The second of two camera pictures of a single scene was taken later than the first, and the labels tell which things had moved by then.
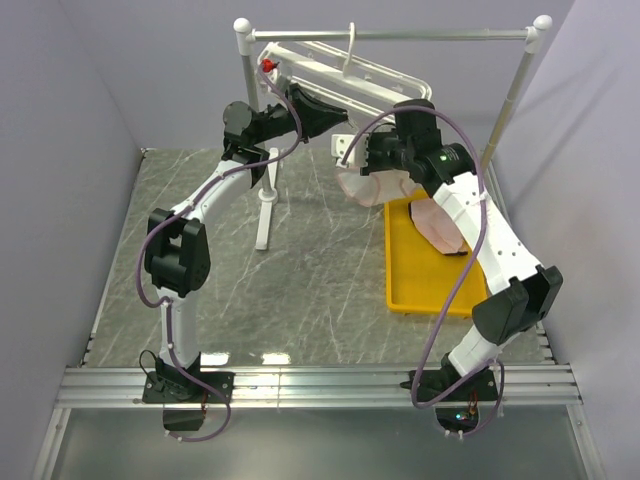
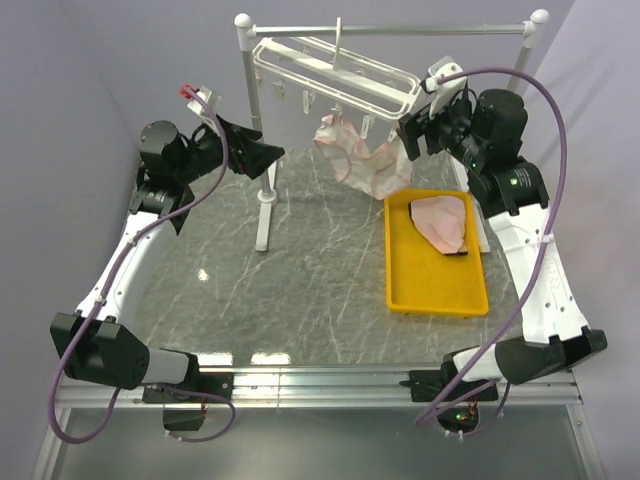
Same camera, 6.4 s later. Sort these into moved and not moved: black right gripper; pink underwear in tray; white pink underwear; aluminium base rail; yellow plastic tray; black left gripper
Moved: black right gripper; black left gripper; white pink underwear
Not moved: pink underwear in tray; yellow plastic tray; aluminium base rail
